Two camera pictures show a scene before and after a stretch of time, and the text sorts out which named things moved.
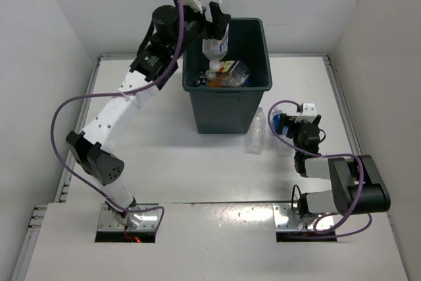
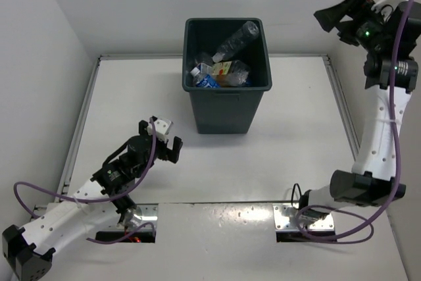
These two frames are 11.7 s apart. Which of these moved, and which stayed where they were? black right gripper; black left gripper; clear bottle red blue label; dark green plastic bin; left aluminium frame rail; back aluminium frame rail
Moved: clear bottle red blue label; black left gripper; black right gripper
Stayed: left aluminium frame rail; back aluminium frame rail; dark green plastic bin
